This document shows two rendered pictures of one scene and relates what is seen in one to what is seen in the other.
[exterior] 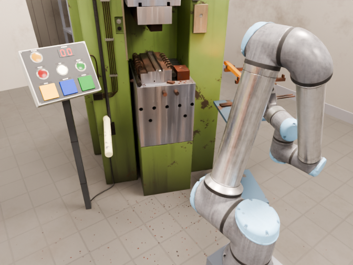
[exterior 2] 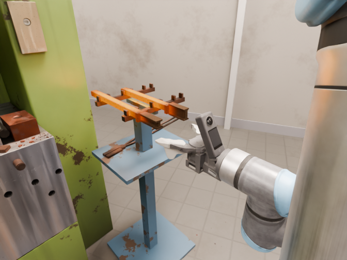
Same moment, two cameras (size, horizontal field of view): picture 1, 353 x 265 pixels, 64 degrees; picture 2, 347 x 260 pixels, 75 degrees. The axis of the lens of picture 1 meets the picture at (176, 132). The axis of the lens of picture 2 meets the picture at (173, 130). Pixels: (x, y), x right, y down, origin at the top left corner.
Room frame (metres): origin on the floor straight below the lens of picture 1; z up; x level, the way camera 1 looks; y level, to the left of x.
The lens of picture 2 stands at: (0.86, -0.08, 1.32)
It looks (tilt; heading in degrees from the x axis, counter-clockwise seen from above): 28 degrees down; 326
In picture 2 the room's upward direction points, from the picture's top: straight up
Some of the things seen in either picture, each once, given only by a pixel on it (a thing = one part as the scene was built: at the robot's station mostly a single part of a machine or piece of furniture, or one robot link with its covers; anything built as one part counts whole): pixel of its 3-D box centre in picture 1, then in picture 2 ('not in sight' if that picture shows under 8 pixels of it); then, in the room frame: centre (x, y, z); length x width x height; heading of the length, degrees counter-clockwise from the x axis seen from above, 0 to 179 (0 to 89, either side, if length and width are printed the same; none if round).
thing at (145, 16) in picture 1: (148, 10); not in sight; (1.90, 0.18, 1.32); 0.42 x 0.20 x 0.10; 14
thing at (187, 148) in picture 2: not in sight; (186, 146); (1.27, -0.40, 1.00); 0.09 x 0.05 x 0.02; 46
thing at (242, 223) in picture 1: (252, 229); not in sight; (0.66, -0.27, 0.79); 0.17 x 0.15 x 0.18; 41
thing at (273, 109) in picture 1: (277, 115); (235, 166); (1.15, -0.47, 0.98); 0.10 x 0.05 x 0.09; 100
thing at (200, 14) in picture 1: (200, 18); (28, 28); (1.90, -0.14, 1.27); 0.09 x 0.02 x 0.17; 104
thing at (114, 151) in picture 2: (258, 100); (150, 131); (1.83, -0.58, 0.74); 0.60 x 0.04 x 0.01; 108
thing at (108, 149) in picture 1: (107, 134); not in sight; (1.53, 0.45, 0.62); 0.44 x 0.05 x 0.05; 14
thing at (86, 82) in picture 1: (86, 83); not in sight; (1.45, 0.50, 1.01); 0.07 x 0.05 x 0.07; 129
